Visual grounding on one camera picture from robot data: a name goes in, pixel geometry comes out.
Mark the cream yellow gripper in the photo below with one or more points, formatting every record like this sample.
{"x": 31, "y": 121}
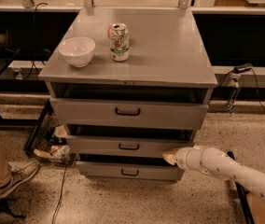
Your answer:
{"x": 183, "y": 159}

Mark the grey drawer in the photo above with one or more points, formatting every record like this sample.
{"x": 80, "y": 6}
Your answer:
{"x": 127, "y": 167}
{"x": 136, "y": 114}
{"x": 125, "y": 141}

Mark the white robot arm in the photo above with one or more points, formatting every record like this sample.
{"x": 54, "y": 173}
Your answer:
{"x": 214, "y": 162}

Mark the grey metal drawer cabinet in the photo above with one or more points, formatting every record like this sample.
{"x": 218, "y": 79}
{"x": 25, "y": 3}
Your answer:
{"x": 167, "y": 60}

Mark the grey bottom drawer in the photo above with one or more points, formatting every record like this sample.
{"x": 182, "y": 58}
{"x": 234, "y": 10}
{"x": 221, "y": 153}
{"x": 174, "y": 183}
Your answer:
{"x": 127, "y": 167}

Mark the grey top drawer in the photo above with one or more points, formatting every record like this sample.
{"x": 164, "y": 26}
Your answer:
{"x": 136, "y": 114}

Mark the black metal bar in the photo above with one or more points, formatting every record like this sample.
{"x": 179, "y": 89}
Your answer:
{"x": 242, "y": 192}

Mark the wooden board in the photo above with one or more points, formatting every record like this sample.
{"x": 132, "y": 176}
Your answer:
{"x": 264, "y": 209}

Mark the green white drink can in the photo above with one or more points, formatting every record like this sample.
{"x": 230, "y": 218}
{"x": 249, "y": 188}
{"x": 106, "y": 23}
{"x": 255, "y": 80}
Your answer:
{"x": 119, "y": 41}

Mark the white ceramic bowl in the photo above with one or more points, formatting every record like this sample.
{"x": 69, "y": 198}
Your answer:
{"x": 77, "y": 51}

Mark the grey sneaker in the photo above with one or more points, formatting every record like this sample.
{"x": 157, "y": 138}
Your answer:
{"x": 19, "y": 177}

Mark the black chair base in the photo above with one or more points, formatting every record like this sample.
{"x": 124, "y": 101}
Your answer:
{"x": 4, "y": 208}

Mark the black power adapter with cable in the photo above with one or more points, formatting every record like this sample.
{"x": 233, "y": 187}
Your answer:
{"x": 232, "y": 79}

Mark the wire basket with trash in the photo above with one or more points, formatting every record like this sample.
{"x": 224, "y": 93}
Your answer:
{"x": 47, "y": 140}

